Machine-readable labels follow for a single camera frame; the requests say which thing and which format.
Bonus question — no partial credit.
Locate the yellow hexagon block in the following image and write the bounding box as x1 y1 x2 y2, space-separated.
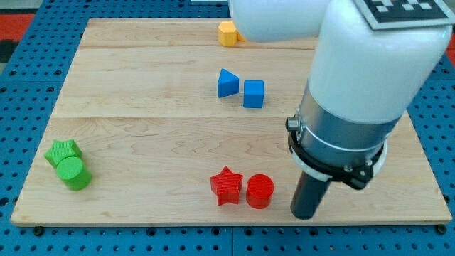
218 21 246 47

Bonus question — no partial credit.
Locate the black white fiducial marker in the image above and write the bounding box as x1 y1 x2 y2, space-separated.
353 0 454 31

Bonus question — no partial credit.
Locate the wooden board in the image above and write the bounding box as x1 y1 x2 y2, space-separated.
11 19 451 227

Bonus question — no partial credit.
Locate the black cylindrical end effector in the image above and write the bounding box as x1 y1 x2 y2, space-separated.
290 172 331 220

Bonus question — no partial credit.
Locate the blue cube block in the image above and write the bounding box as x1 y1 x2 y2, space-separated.
243 80 264 108

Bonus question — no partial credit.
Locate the green cylinder block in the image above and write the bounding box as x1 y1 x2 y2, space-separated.
56 156 92 191

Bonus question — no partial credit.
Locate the red star block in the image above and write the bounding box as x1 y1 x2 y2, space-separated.
210 166 243 206

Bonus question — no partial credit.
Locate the green star block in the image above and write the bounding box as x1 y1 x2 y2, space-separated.
44 139 82 169

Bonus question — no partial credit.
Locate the red cylinder block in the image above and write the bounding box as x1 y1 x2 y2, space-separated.
246 174 274 209

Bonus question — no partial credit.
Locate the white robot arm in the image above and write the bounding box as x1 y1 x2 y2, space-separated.
228 0 454 189

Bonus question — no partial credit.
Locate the blue triangle block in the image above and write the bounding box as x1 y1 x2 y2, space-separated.
217 68 240 98

